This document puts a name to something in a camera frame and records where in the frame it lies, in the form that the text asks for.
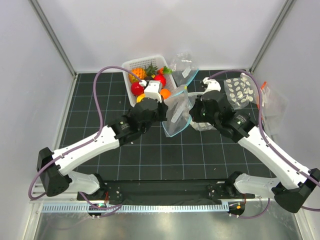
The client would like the clear zip bag teal zipper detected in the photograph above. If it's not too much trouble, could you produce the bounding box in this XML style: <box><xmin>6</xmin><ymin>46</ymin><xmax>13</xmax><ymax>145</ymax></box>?
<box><xmin>161</xmin><ymin>84</ymin><xmax>197</xmax><ymax>139</ymax></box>

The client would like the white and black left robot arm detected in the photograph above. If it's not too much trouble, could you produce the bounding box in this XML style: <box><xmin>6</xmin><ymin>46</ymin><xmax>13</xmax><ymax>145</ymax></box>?
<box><xmin>36</xmin><ymin>97</ymin><xmax>168</xmax><ymax>200</ymax></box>

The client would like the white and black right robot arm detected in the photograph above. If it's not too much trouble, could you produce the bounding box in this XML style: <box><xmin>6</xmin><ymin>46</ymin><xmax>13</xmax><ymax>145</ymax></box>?
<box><xmin>189</xmin><ymin>90</ymin><xmax>320</xmax><ymax>213</ymax></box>

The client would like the white polka dot zip bag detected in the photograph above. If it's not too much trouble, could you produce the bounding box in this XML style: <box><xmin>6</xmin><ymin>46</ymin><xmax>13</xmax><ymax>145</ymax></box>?
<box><xmin>187</xmin><ymin>91</ymin><xmax>216</xmax><ymax>132</ymax></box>

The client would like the polka dot bag at right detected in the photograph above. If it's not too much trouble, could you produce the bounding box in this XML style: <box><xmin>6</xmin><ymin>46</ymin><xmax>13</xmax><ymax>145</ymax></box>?
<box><xmin>223</xmin><ymin>73</ymin><xmax>260</xmax><ymax>111</ymax></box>

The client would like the clear bag blue zipper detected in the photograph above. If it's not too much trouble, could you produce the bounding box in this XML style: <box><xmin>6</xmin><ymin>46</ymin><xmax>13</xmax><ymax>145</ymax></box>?
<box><xmin>169</xmin><ymin>51</ymin><xmax>199</xmax><ymax>87</ymax></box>

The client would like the clear bag orange zipper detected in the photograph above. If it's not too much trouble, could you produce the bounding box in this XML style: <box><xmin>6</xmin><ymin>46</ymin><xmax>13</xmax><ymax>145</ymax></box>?
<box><xmin>260</xmin><ymin>81</ymin><xmax>288</xmax><ymax>137</ymax></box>

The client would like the yellow toy bell pepper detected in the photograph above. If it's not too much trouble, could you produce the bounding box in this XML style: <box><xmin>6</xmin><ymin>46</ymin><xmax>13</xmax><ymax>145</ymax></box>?
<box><xmin>136</xmin><ymin>93</ymin><xmax>146</xmax><ymax>103</ymax></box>

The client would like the toy orange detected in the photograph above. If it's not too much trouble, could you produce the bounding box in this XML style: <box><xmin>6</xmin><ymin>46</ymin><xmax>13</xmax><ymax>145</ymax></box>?
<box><xmin>160</xmin><ymin>88</ymin><xmax>171</xmax><ymax>100</ymax></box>

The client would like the red yellow toy apple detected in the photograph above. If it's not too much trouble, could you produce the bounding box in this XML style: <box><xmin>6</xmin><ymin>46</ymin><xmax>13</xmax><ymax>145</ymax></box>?
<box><xmin>153</xmin><ymin>74</ymin><xmax>167</xmax><ymax>89</ymax></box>

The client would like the orange toy pineapple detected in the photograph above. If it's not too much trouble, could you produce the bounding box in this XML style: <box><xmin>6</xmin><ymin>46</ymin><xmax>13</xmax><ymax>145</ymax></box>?
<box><xmin>128</xmin><ymin>67</ymin><xmax>147</xmax><ymax>84</ymax></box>

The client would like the black grid cutting mat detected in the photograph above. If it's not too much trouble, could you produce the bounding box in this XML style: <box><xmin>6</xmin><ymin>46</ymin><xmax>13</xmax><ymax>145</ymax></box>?
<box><xmin>59</xmin><ymin>73</ymin><xmax>274</xmax><ymax>181</ymax></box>

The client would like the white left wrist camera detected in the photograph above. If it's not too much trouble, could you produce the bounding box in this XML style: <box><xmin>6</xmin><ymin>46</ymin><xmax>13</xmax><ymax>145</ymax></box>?
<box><xmin>144</xmin><ymin>80</ymin><xmax>163</xmax><ymax>103</ymax></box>

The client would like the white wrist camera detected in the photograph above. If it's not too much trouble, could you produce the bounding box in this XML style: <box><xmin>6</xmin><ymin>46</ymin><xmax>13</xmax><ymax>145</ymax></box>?
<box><xmin>202</xmin><ymin>77</ymin><xmax>221</xmax><ymax>95</ymax></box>
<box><xmin>144</xmin><ymin>80</ymin><xmax>163</xmax><ymax>103</ymax></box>

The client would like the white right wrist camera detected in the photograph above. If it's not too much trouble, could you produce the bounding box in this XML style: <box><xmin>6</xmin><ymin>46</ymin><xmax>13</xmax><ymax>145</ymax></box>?
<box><xmin>202</xmin><ymin>77</ymin><xmax>221</xmax><ymax>95</ymax></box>

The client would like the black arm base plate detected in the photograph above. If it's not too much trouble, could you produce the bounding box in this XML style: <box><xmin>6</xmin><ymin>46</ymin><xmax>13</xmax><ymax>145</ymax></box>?
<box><xmin>86</xmin><ymin>179</ymin><xmax>255</xmax><ymax>206</ymax></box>

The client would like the slotted grey cable duct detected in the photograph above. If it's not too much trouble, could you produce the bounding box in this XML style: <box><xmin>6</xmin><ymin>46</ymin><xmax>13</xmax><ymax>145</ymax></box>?
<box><xmin>41</xmin><ymin>202</ymin><xmax>229</xmax><ymax>214</ymax></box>

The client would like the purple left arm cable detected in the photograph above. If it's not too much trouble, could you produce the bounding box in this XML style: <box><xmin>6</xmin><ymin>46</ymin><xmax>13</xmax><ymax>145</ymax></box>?
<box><xmin>27</xmin><ymin>65</ymin><xmax>148</xmax><ymax>217</ymax></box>

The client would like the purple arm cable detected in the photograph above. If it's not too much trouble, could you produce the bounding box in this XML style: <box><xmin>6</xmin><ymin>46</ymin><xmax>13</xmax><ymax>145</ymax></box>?
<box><xmin>27</xmin><ymin>65</ymin><xmax>148</xmax><ymax>217</ymax></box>
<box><xmin>202</xmin><ymin>69</ymin><xmax>320</xmax><ymax>219</ymax></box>

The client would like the right aluminium frame post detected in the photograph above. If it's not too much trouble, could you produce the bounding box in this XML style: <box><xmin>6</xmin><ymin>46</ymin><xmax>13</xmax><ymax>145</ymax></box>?
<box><xmin>249</xmin><ymin>0</ymin><xmax>297</xmax><ymax>73</ymax></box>

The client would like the aluminium frame post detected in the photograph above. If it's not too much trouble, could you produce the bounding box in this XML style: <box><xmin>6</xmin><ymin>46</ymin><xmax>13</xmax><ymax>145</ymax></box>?
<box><xmin>249</xmin><ymin>0</ymin><xmax>297</xmax><ymax>73</ymax></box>
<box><xmin>28</xmin><ymin>0</ymin><xmax>77</xmax><ymax>77</ymax></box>

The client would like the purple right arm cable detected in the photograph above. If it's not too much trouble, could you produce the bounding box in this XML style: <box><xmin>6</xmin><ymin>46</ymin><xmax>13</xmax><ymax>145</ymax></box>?
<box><xmin>202</xmin><ymin>69</ymin><xmax>320</xmax><ymax>219</ymax></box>

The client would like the left aluminium frame post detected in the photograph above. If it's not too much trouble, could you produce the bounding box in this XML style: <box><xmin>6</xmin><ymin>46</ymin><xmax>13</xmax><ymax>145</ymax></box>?
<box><xmin>28</xmin><ymin>0</ymin><xmax>77</xmax><ymax>77</ymax></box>

